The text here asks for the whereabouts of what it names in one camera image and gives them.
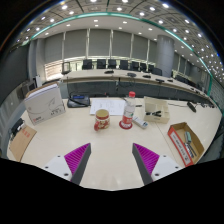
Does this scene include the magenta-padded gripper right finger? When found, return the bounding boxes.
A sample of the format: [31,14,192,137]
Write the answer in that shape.
[131,142,183,186]

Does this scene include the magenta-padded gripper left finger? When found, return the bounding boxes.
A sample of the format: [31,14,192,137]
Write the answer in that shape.
[42,142,92,186]

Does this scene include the clear red-capped water bottle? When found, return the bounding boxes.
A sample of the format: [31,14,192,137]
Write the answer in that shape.
[120,90,137,129]

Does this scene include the open cardboard box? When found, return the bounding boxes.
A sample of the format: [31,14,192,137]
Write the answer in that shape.
[167,121,205,168]

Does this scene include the white remote control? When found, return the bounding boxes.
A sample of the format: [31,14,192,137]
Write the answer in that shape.
[132,115,149,130]

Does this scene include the flat round red coaster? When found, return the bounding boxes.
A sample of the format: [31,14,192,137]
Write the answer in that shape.
[118,120,134,130]

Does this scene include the red and cream mug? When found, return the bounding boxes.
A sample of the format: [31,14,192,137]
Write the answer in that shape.
[93,108,111,132]

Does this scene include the grey-green eraser block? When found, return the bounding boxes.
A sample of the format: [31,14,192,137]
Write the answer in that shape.
[184,131,192,145]

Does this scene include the black clips in organizer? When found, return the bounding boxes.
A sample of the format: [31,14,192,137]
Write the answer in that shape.
[145,110,162,118]

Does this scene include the cream desk organizer box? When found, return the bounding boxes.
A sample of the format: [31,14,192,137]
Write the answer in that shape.
[143,96,171,124]

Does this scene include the black desk microphone unit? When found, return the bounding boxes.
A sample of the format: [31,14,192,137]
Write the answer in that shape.
[66,93,91,109]

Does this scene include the brown paper envelope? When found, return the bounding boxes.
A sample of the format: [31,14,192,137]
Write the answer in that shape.
[8,124,38,163]

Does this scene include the white printed paper sheet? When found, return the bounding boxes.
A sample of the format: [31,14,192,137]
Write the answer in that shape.
[89,97,128,117]

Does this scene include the white copy paper box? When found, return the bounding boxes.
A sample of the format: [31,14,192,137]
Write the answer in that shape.
[23,83,67,126]

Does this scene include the black box device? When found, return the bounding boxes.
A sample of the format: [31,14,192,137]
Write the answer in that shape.
[10,118,26,136]

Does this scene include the black tabletop microphone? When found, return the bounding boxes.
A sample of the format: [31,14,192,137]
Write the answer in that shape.
[186,101,198,113]

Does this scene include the long curved conference desk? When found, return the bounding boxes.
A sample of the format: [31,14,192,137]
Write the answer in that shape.
[59,68,214,108]

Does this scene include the row of black office chairs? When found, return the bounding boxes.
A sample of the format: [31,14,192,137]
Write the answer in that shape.
[81,58,163,77]

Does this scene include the round ceiling lights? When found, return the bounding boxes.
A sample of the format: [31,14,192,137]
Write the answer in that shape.
[16,0,223,78]

